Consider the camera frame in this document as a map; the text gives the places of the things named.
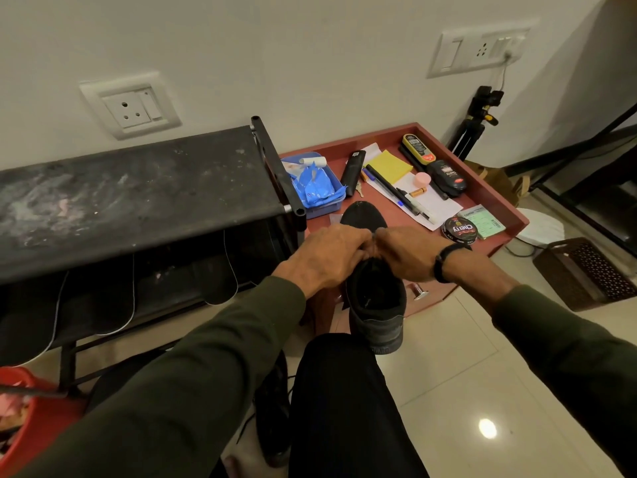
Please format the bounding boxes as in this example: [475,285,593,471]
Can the green paper pad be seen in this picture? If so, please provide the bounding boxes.
[458,204,507,240]

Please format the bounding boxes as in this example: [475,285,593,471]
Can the person's left forearm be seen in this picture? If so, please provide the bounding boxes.
[15,276,307,478]

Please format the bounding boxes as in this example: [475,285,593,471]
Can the round black shoe polish tin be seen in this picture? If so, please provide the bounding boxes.
[441,216,478,245]

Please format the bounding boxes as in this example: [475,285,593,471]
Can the red-brown wooden side table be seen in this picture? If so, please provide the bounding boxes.
[280,122,530,335]

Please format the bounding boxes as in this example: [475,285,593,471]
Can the black wristband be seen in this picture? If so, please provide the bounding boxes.
[433,242,473,284]

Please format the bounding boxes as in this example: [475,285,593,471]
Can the blue plastic bag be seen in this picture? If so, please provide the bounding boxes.
[292,163,346,208]

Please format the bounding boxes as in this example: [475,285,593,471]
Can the white round lid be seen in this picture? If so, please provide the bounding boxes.
[516,208,565,249]

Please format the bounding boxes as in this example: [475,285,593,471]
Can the yellow sticky note pad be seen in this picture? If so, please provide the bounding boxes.
[368,149,414,185]

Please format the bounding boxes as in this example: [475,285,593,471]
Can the black shoe polish bottle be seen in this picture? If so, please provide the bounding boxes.
[427,159,468,198]

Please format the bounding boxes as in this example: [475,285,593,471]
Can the yellow-labelled shoe polish bottle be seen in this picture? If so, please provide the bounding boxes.
[402,133,437,166]

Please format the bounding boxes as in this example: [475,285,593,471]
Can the black shoe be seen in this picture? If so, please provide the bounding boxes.
[236,351,296,468]
[339,201,408,355]

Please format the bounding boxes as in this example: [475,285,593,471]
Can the white switch and socket panel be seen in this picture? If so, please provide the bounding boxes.
[426,18,540,79]

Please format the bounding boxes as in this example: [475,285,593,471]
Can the brown plastic basket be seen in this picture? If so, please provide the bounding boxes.
[532,237,637,312]

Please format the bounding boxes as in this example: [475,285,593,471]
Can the white paper sheet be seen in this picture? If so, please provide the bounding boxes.
[359,142,464,232]

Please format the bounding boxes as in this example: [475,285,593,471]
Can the black shoe rack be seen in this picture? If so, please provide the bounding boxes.
[0,116,308,399]

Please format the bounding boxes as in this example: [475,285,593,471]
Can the blue pen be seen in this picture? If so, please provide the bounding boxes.
[362,167,405,208]

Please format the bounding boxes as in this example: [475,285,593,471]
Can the red plastic bucket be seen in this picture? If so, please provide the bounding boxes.
[0,366,88,478]

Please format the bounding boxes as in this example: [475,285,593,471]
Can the black tripod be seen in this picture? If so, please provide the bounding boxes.
[447,86,505,162]

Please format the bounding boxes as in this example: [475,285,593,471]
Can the brown paper bag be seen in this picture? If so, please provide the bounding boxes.
[464,160,531,208]

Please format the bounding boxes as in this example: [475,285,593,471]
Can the white wall socket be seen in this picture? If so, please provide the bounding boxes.
[79,71,182,141]

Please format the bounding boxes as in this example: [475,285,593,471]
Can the blue plastic tray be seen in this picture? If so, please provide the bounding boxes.
[282,152,347,220]

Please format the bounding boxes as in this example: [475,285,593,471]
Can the person's left hand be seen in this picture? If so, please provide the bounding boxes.
[272,224,376,299]

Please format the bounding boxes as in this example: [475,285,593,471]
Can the black shoe on floor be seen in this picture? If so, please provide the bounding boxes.
[236,351,296,468]

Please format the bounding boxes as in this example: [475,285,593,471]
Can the black pen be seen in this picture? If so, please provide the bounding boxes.
[365,164,422,216]

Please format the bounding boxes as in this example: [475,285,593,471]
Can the black metal stand frame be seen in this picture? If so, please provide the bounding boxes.
[504,102,637,259]

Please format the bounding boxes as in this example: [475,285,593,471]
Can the person's legs in black trousers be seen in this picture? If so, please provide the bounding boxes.
[85,333,430,478]

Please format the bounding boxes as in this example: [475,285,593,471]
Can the person's right forearm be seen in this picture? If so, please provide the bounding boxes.
[443,250,637,478]

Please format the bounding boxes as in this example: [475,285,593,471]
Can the person's right hand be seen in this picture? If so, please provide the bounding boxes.
[372,227,443,282]

